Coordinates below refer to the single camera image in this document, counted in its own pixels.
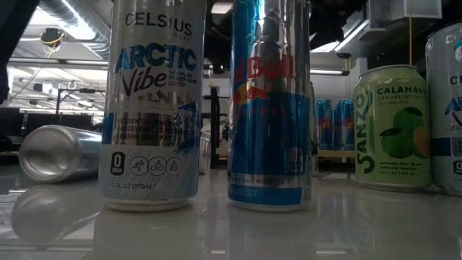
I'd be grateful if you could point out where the long ceiling tube light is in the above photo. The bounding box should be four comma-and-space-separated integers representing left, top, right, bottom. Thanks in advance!
310, 68, 350, 77

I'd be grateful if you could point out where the black metal stand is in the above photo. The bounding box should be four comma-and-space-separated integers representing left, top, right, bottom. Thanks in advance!
55, 87, 106, 116

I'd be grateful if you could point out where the green Sanzo calamansi can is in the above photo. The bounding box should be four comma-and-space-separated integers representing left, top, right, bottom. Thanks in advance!
352, 64, 433, 193

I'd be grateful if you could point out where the round black ceiling device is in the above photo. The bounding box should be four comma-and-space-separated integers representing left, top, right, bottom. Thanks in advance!
39, 27, 66, 48

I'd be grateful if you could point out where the white ceiling box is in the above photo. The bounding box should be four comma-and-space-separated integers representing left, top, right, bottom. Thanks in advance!
391, 0, 443, 21

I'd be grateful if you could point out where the silver ceiling duct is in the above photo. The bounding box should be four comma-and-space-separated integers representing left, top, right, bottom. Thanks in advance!
38, 0, 112, 61

